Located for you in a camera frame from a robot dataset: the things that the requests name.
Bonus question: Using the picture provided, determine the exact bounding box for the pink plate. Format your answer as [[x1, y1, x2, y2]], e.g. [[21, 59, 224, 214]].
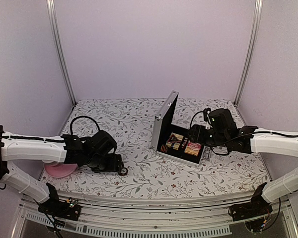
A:
[[44, 163, 78, 179]]

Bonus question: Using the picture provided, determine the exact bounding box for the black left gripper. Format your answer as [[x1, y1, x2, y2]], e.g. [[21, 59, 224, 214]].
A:
[[85, 153, 124, 173]]

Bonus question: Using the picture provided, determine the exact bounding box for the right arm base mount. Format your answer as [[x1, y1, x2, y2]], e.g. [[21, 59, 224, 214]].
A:
[[228, 187, 273, 221]]

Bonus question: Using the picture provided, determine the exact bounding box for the aluminium front rail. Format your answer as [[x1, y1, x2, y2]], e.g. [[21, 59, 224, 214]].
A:
[[13, 190, 298, 238]]

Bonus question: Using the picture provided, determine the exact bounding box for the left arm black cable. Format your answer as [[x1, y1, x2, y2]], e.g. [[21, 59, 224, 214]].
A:
[[69, 116, 101, 137]]

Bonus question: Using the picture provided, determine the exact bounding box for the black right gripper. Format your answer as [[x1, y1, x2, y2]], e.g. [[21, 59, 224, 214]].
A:
[[186, 124, 228, 148]]

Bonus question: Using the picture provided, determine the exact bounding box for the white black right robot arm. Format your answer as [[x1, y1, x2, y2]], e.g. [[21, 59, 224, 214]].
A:
[[188, 109, 298, 216]]

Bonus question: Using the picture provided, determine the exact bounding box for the blue Texas Hold'em card deck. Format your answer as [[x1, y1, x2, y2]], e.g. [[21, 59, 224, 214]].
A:
[[165, 132, 184, 150]]

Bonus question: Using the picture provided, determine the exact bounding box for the red Texas Hold'em card deck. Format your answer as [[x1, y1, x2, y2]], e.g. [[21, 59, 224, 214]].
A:
[[184, 141, 202, 156]]

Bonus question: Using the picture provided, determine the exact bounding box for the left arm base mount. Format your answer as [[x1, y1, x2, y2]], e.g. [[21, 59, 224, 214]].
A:
[[38, 194, 81, 221]]

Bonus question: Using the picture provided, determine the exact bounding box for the single red poker chip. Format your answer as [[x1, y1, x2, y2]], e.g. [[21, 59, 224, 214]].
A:
[[120, 168, 128, 176]]

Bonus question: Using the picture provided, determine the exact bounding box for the black triangular all-in button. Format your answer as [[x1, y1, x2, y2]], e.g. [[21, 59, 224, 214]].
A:
[[166, 133, 180, 147]]

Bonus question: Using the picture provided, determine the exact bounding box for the right aluminium frame post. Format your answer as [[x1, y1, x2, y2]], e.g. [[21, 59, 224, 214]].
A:
[[234, 0, 263, 107]]

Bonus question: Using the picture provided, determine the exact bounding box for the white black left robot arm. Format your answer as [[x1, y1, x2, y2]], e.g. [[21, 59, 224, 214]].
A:
[[0, 125, 128, 215]]

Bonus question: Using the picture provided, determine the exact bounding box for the floral patterned table mat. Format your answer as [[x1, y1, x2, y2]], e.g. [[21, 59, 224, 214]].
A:
[[41, 98, 269, 199]]

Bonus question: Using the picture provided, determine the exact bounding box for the aluminium poker case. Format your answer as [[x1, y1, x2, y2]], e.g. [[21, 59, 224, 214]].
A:
[[151, 90, 205, 167]]

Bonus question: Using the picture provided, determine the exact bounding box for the aluminium frame post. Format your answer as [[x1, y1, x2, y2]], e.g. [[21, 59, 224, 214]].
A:
[[46, 0, 77, 107], [234, 0, 263, 107]]

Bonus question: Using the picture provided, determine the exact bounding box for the left aluminium frame post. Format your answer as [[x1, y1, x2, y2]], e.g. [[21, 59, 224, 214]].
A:
[[46, 0, 77, 107]]

